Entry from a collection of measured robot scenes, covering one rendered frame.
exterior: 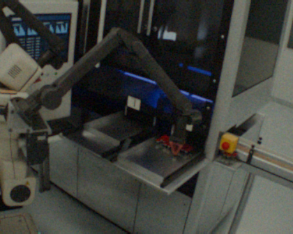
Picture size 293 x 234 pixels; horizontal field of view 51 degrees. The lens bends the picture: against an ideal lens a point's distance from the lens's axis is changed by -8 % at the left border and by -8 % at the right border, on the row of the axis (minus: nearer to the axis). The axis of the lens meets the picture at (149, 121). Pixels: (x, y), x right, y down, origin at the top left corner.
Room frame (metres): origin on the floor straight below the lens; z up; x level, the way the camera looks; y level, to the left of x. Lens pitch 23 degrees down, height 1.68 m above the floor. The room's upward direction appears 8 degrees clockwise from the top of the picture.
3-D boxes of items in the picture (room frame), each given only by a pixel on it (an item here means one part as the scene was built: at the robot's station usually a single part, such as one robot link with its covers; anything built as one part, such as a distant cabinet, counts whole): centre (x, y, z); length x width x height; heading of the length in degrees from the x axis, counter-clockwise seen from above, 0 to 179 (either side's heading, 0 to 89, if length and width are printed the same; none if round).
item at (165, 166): (1.42, -0.08, 0.90); 0.34 x 0.26 x 0.04; 147
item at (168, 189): (1.54, 0.04, 0.87); 0.70 x 0.48 x 0.02; 58
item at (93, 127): (1.69, 0.15, 0.90); 0.34 x 0.26 x 0.04; 148
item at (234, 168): (1.50, -0.45, 0.87); 0.14 x 0.13 x 0.02; 148
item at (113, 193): (2.45, 0.26, 0.44); 2.06 x 1.00 x 0.88; 58
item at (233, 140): (1.48, -0.41, 1.00); 0.08 x 0.07 x 0.07; 148
